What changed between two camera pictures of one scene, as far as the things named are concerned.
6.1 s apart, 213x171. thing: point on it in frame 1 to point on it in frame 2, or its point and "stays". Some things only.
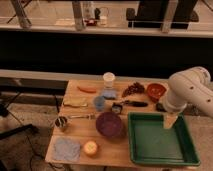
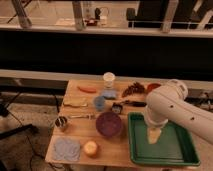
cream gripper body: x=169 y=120 to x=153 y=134
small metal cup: x=61 y=121 stays
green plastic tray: x=151 y=143 stays
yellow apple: x=90 y=147 stays
